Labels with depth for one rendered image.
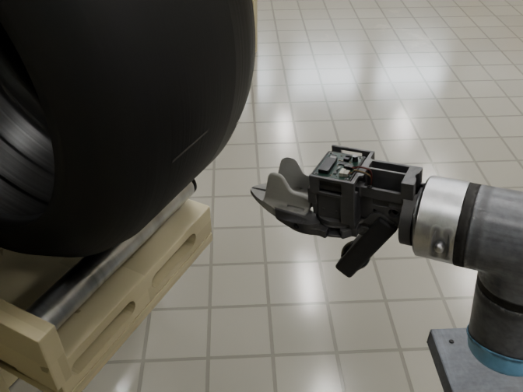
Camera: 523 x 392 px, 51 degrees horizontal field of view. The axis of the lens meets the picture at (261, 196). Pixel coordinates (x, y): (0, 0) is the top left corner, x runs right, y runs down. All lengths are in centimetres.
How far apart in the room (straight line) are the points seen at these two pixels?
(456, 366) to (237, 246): 119
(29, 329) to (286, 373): 116
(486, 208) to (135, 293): 49
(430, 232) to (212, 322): 134
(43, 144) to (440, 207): 68
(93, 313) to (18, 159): 32
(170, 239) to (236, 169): 164
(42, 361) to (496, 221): 51
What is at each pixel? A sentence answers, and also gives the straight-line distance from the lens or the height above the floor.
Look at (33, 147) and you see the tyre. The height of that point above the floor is 93.
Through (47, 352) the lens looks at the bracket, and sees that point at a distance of 69.
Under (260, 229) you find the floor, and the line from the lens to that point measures 216.
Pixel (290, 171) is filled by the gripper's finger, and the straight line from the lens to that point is 68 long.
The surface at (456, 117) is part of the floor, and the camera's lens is 304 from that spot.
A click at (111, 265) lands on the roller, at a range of 78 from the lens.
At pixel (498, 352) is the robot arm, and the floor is 94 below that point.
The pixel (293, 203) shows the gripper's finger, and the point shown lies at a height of 103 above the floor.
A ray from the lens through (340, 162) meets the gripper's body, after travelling 62.
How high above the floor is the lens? 145
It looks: 39 degrees down
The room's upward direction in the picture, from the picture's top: straight up
